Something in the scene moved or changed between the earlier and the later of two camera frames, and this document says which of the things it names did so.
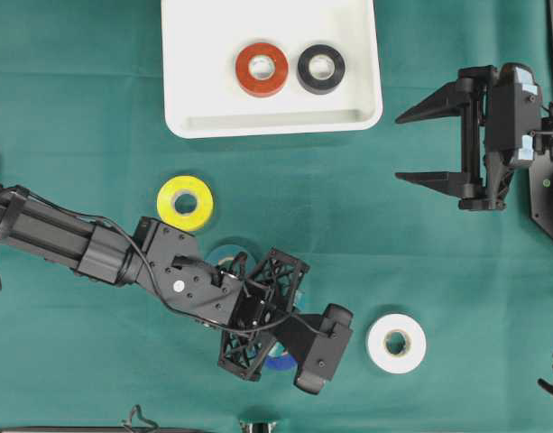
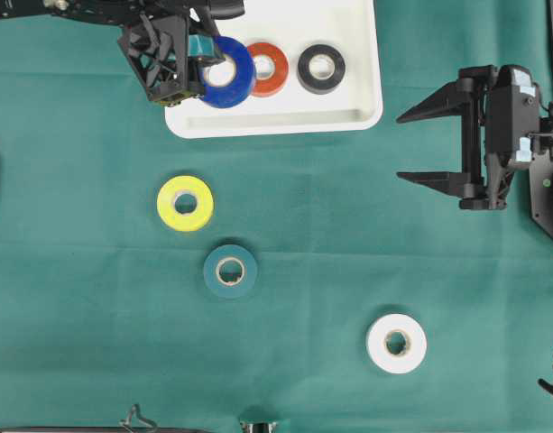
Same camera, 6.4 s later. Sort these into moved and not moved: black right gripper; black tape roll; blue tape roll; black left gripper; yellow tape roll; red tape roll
Moved: blue tape roll; black left gripper
Not moved: yellow tape roll; black right gripper; red tape roll; black tape roll
